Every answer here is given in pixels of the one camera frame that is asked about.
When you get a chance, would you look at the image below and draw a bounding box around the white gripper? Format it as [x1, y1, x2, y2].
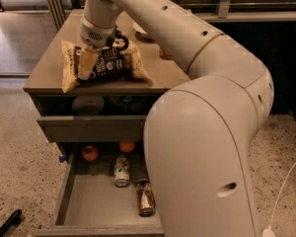
[78, 17, 129, 80]

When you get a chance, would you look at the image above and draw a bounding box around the brown chip bag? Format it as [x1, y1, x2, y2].
[61, 39, 152, 93]

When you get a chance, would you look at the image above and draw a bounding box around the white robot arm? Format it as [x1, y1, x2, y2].
[81, 0, 274, 237]

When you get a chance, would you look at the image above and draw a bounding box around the grey drawer cabinet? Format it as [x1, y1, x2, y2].
[23, 9, 191, 237]

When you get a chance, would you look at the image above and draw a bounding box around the top drawer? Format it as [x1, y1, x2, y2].
[37, 116, 146, 142]

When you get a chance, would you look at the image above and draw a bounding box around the open middle drawer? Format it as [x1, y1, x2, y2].
[36, 142, 164, 237]

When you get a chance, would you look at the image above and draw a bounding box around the dark round object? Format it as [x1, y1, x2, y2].
[72, 96, 105, 116]

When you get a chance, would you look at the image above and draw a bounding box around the white bowl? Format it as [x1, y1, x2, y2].
[133, 23, 152, 40]

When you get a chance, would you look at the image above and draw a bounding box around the orange soda can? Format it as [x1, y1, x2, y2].
[159, 48, 172, 60]

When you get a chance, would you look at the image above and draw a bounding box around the red apple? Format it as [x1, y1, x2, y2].
[81, 145, 100, 162]

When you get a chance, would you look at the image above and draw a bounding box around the orange fruit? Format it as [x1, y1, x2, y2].
[118, 141, 135, 153]

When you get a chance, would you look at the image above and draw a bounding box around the blue tape piece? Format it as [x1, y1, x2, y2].
[58, 156, 67, 163]

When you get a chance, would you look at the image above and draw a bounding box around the white green soda can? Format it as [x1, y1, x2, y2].
[114, 155, 130, 187]

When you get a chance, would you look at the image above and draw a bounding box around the brown gold can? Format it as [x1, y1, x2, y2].
[136, 180, 155, 217]

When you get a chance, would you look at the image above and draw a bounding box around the black rod on floor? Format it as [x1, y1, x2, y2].
[0, 209, 22, 237]

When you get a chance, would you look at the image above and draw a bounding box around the white cable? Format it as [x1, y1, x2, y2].
[261, 147, 296, 237]

